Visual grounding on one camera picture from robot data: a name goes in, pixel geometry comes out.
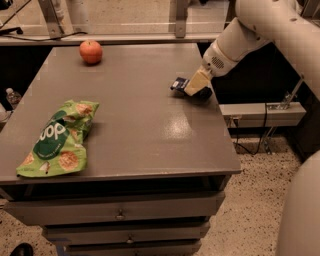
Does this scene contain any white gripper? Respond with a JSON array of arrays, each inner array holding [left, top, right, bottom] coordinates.
[[184, 40, 239, 96]]

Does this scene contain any dark blue rxbar wrapper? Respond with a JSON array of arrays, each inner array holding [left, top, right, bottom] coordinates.
[[170, 76, 214, 100]]

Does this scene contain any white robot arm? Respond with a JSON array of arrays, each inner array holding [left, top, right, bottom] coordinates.
[[184, 0, 320, 256]]

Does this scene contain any red apple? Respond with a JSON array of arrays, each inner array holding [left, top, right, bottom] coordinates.
[[79, 40, 103, 64]]

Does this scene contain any top grey drawer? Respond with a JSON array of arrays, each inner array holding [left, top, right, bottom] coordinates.
[[4, 192, 225, 226]]

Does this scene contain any grey drawer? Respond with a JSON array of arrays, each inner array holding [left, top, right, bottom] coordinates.
[[66, 240, 201, 256], [43, 220, 210, 245], [4, 192, 225, 226]]

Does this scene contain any middle grey drawer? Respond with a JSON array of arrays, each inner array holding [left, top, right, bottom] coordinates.
[[43, 220, 210, 245]]

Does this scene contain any green chips bag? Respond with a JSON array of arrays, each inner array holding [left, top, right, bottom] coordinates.
[[16, 100, 99, 178]]

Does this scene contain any bottom grey drawer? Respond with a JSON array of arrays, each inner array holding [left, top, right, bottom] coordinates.
[[66, 240, 201, 256]]

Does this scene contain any clear plastic water bottle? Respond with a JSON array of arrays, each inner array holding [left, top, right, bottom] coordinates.
[[6, 88, 22, 109]]

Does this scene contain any black shoe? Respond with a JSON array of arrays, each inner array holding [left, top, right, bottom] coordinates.
[[9, 243, 33, 256]]

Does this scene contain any black cable on floor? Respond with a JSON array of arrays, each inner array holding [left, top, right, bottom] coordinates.
[[233, 103, 273, 156]]

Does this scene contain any aluminium frame beam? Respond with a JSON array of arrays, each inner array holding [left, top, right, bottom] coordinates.
[[0, 32, 220, 46]]

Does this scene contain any black cable on beam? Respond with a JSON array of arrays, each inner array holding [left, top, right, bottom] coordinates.
[[0, 27, 88, 42]]

